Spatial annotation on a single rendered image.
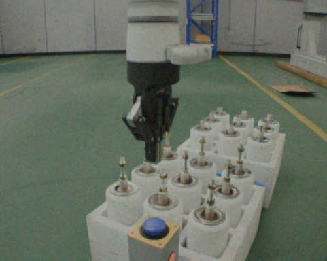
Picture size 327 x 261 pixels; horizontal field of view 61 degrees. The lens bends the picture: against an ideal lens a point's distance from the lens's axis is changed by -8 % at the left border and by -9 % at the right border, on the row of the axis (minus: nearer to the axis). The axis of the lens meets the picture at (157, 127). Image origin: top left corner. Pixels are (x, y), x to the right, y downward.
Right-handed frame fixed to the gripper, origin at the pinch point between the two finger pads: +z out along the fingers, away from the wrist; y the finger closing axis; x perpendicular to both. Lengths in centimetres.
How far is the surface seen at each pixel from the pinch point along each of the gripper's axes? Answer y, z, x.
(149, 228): 1.5, 13.9, -0.1
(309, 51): -456, 12, 7
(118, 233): -9.6, 29.8, -16.0
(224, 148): -66, 26, -8
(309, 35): -466, -12, 4
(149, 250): 3.5, 17.0, 1.0
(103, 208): -15.1, 28.8, -25.2
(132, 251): 3.5, 19.0, -2.5
